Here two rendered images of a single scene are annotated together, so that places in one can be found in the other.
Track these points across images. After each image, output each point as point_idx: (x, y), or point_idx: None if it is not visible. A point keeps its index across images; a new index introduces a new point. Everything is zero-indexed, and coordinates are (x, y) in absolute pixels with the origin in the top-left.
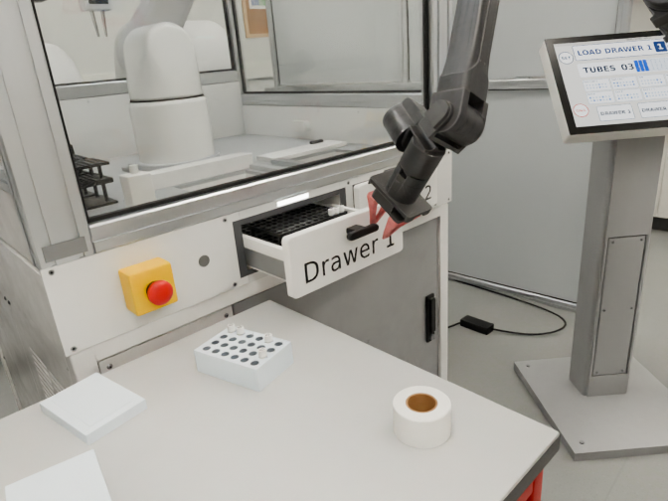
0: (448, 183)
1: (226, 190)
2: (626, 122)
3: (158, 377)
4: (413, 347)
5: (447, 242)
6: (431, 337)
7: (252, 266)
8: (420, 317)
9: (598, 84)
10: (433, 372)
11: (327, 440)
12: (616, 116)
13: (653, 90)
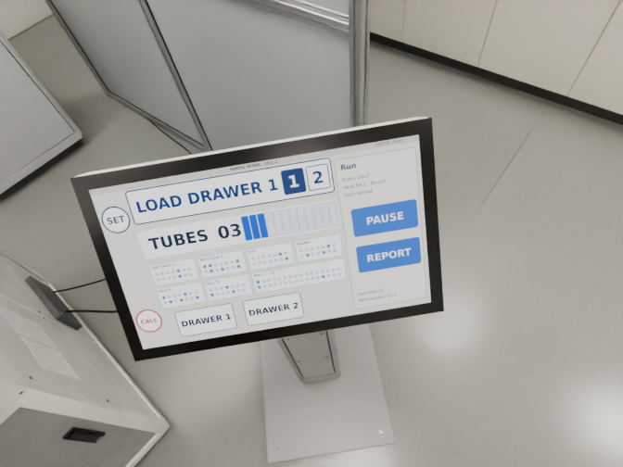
0: (4, 388)
1: None
2: (222, 335)
3: None
4: (74, 460)
5: (62, 398)
6: (97, 441)
7: None
8: (69, 446)
9: (177, 271)
10: (127, 434)
11: None
12: (207, 327)
13: (271, 276)
